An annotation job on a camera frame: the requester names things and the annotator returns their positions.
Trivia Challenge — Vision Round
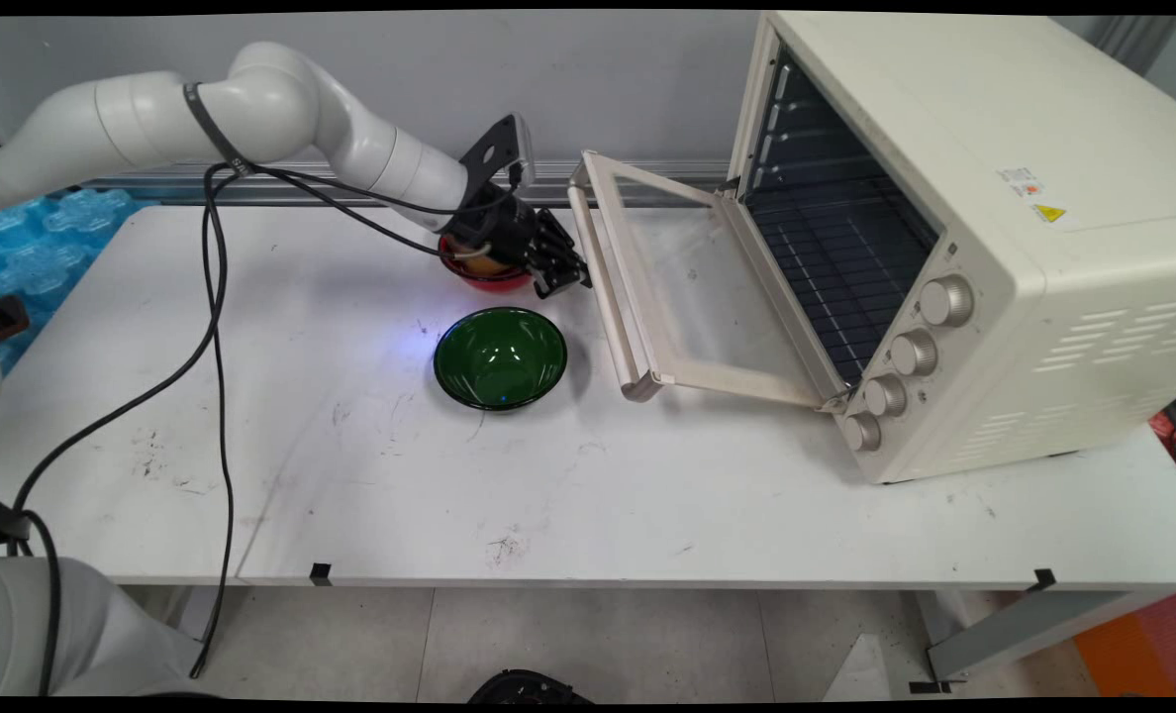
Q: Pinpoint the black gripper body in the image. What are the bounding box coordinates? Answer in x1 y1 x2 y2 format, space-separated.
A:
446 186 543 272

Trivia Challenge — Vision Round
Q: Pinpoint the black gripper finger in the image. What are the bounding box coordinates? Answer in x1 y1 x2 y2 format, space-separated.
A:
533 207 578 262
531 248 593 300

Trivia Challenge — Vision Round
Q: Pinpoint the red bowl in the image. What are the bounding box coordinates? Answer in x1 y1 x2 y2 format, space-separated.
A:
438 233 536 294

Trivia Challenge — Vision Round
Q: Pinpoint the glass oven door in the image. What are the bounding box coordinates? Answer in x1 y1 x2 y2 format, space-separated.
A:
566 150 852 410

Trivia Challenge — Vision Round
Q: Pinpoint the green bowl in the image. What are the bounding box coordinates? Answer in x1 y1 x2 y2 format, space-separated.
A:
434 306 569 413

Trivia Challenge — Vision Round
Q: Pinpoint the silver oven knob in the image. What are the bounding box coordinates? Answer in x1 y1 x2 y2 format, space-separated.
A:
889 328 939 378
863 373 909 419
919 274 976 329
840 411 884 455

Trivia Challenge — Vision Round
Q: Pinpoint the black round object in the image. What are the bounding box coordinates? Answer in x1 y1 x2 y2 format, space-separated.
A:
466 668 595 705

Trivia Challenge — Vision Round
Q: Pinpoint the blue plastic bottle pack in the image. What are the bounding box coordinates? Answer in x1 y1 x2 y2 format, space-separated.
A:
0 187 160 375

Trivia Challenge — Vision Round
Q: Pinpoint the cream toaster oven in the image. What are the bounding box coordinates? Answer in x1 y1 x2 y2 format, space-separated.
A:
726 12 1176 485

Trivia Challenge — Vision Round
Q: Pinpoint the grey table leg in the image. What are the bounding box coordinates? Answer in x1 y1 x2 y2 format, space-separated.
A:
928 590 1169 683

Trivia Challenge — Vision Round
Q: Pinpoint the red object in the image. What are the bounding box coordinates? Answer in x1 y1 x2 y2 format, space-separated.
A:
1149 410 1176 478

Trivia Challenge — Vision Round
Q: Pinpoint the orange box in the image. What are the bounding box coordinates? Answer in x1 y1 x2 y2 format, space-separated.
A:
1072 591 1176 698

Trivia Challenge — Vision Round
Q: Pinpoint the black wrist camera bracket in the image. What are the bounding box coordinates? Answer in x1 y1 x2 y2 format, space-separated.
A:
458 113 539 196

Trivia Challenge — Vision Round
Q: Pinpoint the aluminium rail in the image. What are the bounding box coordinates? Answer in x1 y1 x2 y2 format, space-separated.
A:
81 159 734 208

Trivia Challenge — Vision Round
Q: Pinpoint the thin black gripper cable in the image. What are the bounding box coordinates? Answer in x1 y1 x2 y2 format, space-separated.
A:
249 163 522 260

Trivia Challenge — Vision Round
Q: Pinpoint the oven wire rack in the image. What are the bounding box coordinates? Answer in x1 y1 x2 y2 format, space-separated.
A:
744 176 937 385

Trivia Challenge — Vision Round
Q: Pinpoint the black cable strap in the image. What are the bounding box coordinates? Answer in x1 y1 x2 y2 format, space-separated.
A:
183 82 254 179

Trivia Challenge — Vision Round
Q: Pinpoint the long black cable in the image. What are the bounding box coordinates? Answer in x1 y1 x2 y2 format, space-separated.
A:
9 163 233 697
188 166 237 680

